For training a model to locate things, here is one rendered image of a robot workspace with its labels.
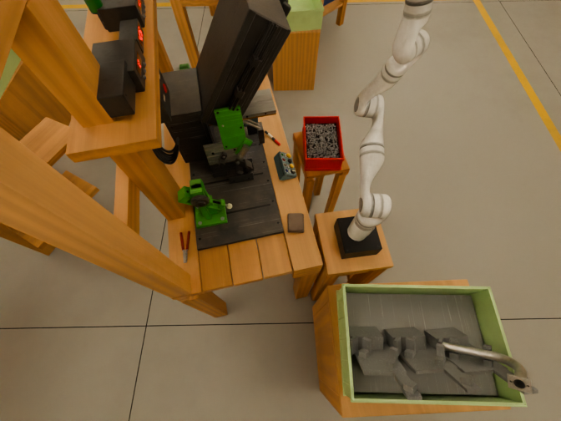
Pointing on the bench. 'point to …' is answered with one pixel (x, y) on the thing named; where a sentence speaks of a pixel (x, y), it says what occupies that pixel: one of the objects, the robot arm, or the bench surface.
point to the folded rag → (295, 222)
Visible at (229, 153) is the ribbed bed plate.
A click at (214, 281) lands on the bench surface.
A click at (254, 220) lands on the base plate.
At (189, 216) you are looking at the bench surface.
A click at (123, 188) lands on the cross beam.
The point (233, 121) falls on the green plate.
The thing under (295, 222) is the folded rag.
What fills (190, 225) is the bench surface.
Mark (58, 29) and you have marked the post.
